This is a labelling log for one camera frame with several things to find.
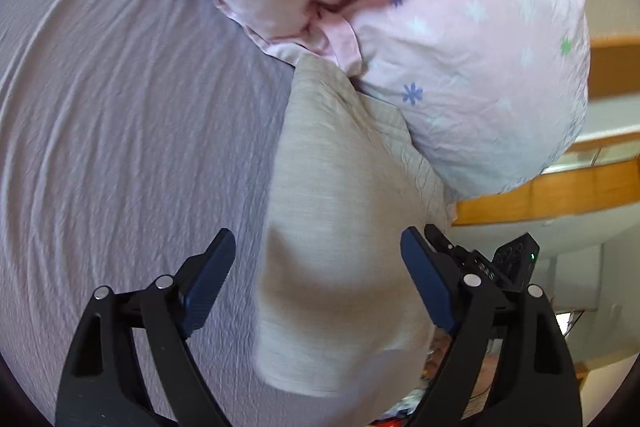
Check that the orange wooden wardrobe frame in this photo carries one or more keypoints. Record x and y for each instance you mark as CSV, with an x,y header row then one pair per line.
x,y
605,184

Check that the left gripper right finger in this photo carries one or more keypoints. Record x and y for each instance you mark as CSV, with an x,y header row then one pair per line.
x,y
507,363

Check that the beige cable-knit sweater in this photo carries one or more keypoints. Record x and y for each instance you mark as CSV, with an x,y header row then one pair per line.
x,y
336,308

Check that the lavender bed sheet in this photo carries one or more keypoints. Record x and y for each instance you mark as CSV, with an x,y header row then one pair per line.
x,y
132,131

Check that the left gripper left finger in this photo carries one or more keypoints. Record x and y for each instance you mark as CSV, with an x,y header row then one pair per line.
x,y
129,363

